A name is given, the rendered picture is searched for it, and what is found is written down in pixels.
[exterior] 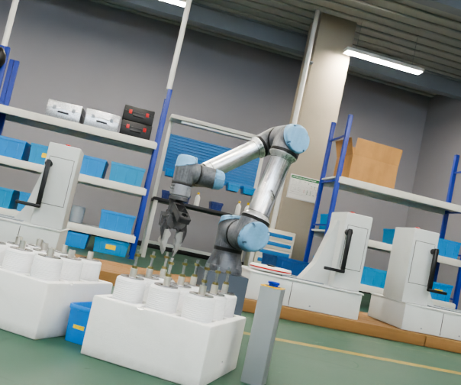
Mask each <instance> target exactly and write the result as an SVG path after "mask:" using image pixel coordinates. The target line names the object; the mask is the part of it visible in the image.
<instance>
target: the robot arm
mask: <svg viewBox="0 0 461 385"><path fill-rule="evenodd" d="M308 146H309V136H308V132H307V131H306V129H305V128H304V127H302V126H301V125H297V124H289V125H282V126H275V127H273V128H270V129H268V130H266V131H264V132H263V133H261V134H258V135H257V136H255V137H252V138H251V141H249V142H247V143H245V144H242V145H240V146H239V147H236V148H234V149H232V150H229V151H228V152H226V153H223V154H221V155H219V156H217V157H214V158H212V159H210V160H208V161H206V162H204V163H201V164H198V158H197V157H193V156H191V155H187V154H180V155H179V156H178V158H177V161H176V165H175V170H174V174H173V178H172V184H171V185H170V186H169V188H170V191H169V194H171V195H169V206H168V209H167V210H166V211H165V212H164V211H161V214H160V219H161V220H159V224H158V225H160V236H159V238H158V242H159V244H160V252H161V254H164V252H165V250H166V245H167V240H168V238H169V236H170V234H171V233H170V231H169V229H176V233H175V234H174V239H173V240H172V245H173V249H172V257H173V256H174V255H175V254H176V252H177V251H178V249H179V248H180V246H181V244H182V243H183V241H184V239H185V236H186V233H187V225H189V223H190V221H191V218H190V216H189V214H188V212H187V209H186V207H185V205H184V204H183V202H188V200H189V199H188V198H189V197H190V194H191V190H192V187H207V188H210V189H216V190H219V189H221V188H222V186H223V185H224V181H225V173H227V172H229V171H231V170H233V169H235V168H237V167H239V166H242V165H244V164H245V163H248V162H250V161H251V160H254V159H256V158H264V157H266V156H269V155H271V157H270V159H269V162H268V164H267V166H266V169H265V171H264V174H263V176H262V179H261V180H260V183H259V185H258V187H257V189H256V192H255V194H254V197H253V199H252V202H251V203H250V206H249V208H248V210H246V211H244V212H242V214H241V216H239V215H222V216H221V218H220V221H219V223H218V231H217V235H216V239H215V243H214V249H213V251H212V253H211V255H210V257H209V258H208V260H207V262H206V265H207V263H209V264H210V265H209V267H210V270H213V271H216V270H217V268H218V267H221V268H220V271H221V272H222V273H226V270H227V269H228V267H230V271H231V275H235V276H241V274H242V263H241V254H242V250H243V251H247V252H257V251H260V250H262V249H263V248H264V247H265V246H266V245H267V243H268V241H269V229H268V227H269V224H270V223H269V220H268V217H269V214H270V212H271V211H272V207H273V205H274V203H275V201H276V198H277V196H278V194H279V191H280V189H281V187H282V184H283V182H284V180H285V177H286V175H287V172H288V171H289V167H290V166H291V164H292V163H295V162H296V161H297V159H298V156H299V154H301V153H303V152H305V151H306V150H307V149H308ZM206 265H205V266H206Z"/></svg>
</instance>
